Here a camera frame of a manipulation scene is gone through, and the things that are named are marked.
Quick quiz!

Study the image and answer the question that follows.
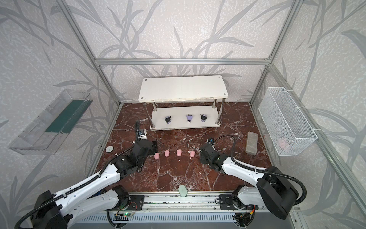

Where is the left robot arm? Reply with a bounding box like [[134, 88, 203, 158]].
[[14, 139, 158, 229]]

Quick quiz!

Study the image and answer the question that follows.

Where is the white wire basket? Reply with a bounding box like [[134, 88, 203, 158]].
[[259, 87, 318, 156]]

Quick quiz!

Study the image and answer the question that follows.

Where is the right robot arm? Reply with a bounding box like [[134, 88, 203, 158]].
[[199, 143, 307, 219]]

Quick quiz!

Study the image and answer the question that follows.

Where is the grey stone block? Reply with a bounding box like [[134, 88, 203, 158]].
[[246, 132, 258, 156]]

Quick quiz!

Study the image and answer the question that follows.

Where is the white two-tier shelf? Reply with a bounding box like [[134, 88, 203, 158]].
[[139, 75, 228, 131]]

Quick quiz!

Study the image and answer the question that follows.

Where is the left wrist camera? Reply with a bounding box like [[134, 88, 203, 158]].
[[138, 129, 147, 140]]

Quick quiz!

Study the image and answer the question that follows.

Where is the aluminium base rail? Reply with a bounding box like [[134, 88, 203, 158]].
[[85, 191, 301, 224]]

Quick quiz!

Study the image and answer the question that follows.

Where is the pale green oval disc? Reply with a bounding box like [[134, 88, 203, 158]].
[[178, 185, 188, 197]]

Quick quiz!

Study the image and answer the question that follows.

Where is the small white round disc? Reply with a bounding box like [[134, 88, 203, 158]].
[[105, 146, 114, 153]]

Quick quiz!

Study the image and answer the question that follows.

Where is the clear plastic wall bin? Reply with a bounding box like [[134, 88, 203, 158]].
[[9, 89, 93, 156]]

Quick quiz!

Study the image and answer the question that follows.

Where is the aluminium cage frame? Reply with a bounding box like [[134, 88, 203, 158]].
[[56, 1, 366, 214]]

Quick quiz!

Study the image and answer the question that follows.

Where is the pink toy in basket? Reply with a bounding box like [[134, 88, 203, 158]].
[[278, 137, 291, 153]]

